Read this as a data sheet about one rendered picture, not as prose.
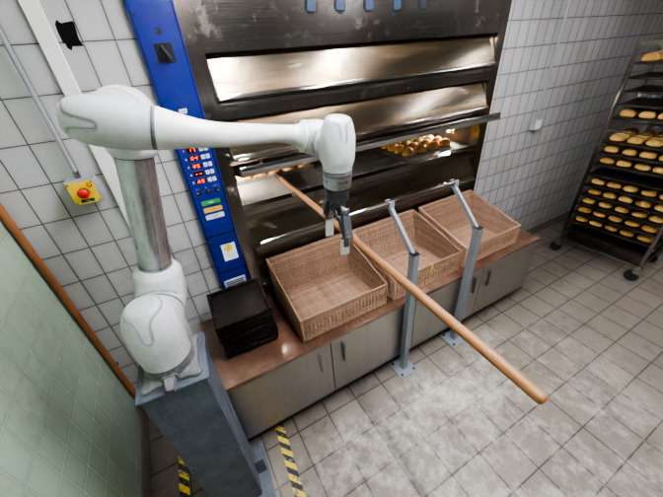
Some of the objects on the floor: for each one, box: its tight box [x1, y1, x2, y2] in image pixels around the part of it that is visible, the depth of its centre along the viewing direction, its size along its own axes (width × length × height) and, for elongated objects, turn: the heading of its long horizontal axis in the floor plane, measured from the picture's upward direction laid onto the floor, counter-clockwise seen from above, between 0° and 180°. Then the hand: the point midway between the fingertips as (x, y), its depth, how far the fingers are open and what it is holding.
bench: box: [198, 213, 540, 442], centre depth 220 cm, size 56×242×58 cm, turn 125°
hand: (336, 242), depth 107 cm, fingers open, 13 cm apart
